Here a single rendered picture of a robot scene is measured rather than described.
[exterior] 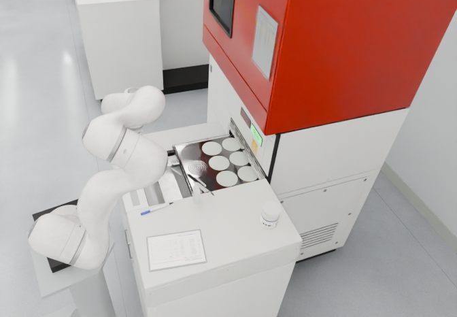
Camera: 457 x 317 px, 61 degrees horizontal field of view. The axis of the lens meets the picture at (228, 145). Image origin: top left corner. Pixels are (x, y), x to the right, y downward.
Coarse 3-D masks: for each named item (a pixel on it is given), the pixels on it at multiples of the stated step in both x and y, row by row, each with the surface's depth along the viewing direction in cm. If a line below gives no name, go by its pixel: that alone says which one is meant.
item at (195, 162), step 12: (192, 144) 197; (180, 156) 190; (192, 156) 191; (204, 156) 191; (228, 156) 192; (192, 168) 185; (204, 168) 185; (228, 168) 186; (192, 180) 179; (204, 180) 180; (216, 180) 180; (240, 180) 181; (204, 192) 174
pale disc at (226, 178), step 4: (220, 172) 184; (224, 172) 184; (228, 172) 184; (232, 172) 185; (220, 176) 182; (224, 176) 182; (228, 176) 183; (232, 176) 183; (236, 176) 183; (220, 180) 180; (224, 180) 180; (228, 180) 181; (232, 180) 181; (236, 180) 181; (220, 184) 178; (224, 184) 179; (228, 184) 179; (232, 184) 179
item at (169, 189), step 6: (168, 174) 183; (162, 180) 180; (168, 180) 181; (174, 180) 181; (162, 186) 178; (168, 186) 178; (174, 186) 178; (162, 192) 175; (168, 192) 175; (174, 192) 176; (168, 198) 173; (174, 198) 173; (180, 198) 173
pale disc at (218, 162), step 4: (216, 156) 192; (220, 156) 192; (212, 160) 190; (216, 160) 190; (220, 160) 190; (224, 160) 190; (212, 164) 188; (216, 164) 188; (220, 164) 188; (224, 164) 188; (228, 164) 188; (216, 168) 186; (220, 168) 186; (224, 168) 186
